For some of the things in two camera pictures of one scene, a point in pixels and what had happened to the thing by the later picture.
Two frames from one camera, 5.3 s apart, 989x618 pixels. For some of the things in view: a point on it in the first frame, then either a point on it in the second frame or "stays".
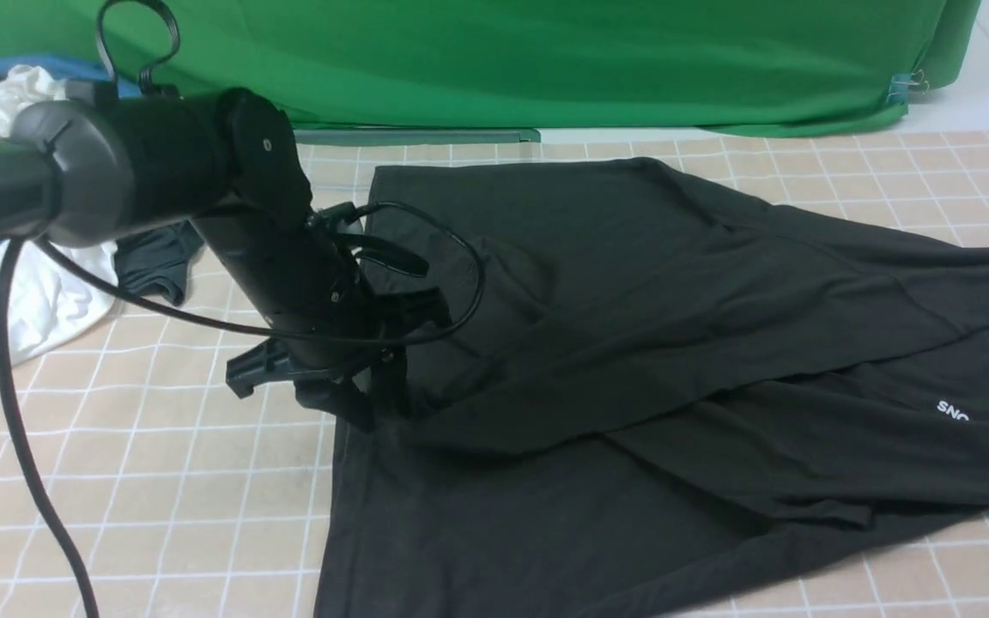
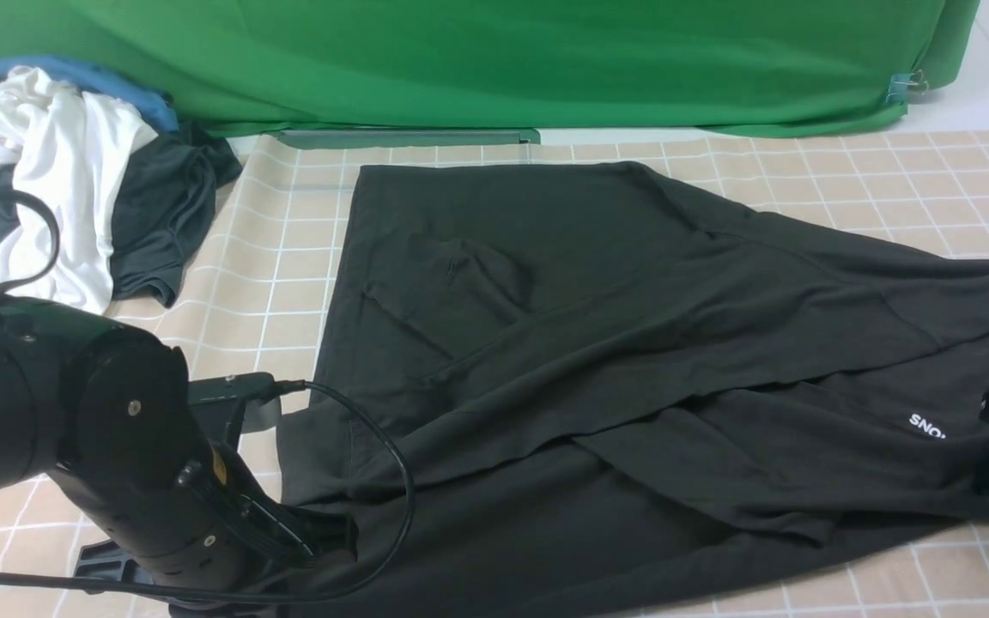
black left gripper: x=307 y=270 -> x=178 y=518
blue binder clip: x=904 y=84 stays
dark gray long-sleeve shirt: x=658 y=389 stays
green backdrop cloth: x=469 y=70 stays
